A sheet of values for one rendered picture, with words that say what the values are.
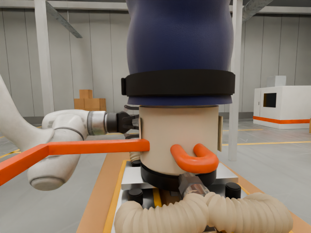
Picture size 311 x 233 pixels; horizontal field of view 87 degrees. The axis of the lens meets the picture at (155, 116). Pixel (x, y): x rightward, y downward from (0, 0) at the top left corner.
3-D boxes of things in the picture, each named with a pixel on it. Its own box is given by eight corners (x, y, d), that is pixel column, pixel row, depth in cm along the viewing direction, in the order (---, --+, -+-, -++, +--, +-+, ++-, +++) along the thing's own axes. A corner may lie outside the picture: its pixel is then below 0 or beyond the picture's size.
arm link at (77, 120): (96, 125, 68) (89, 150, 58) (56, 126, 66) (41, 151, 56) (90, 103, 61) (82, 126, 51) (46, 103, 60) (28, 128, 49)
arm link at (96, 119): (95, 132, 65) (110, 132, 66) (88, 138, 56) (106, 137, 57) (94, 110, 64) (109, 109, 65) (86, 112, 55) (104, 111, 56)
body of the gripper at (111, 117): (108, 110, 64) (132, 110, 65) (109, 131, 65) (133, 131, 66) (104, 112, 57) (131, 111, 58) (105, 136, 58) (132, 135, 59)
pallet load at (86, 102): (100, 130, 691) (98, 88, 673) (76, 131, 684) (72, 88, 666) (107, 125, 811) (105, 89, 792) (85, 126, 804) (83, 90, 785)
